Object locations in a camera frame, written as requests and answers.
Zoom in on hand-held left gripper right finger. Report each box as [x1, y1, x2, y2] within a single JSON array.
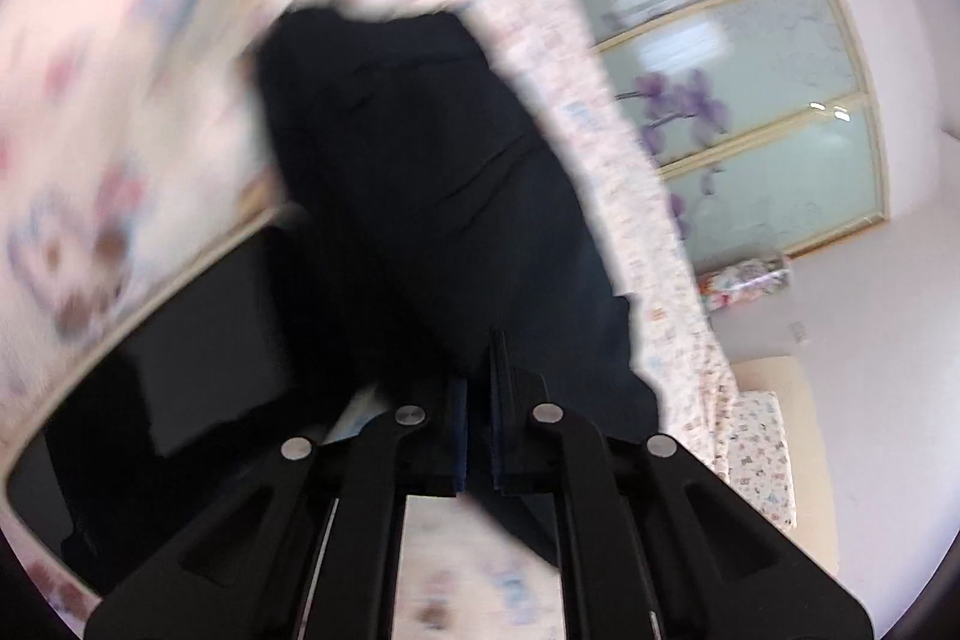
[[487, 326, 877, 640]]

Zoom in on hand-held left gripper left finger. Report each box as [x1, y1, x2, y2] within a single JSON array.
[[84, 377, 472, 640]]

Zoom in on dark navy pants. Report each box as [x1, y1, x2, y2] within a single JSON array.
[[4, 6, 665, 603]]

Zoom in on printed headboard cushion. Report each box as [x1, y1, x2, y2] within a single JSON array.
[[718, 389, 797, 530]]

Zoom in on clear cylinder of plush toys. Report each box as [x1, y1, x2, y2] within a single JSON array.
[[697, 257, 794, 314]]

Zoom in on cream headboard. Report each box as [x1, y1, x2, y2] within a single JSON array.
[[731, 351, 842, 577]]

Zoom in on printed bear blanket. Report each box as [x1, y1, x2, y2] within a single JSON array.
[[0, 0, 734, 640]]

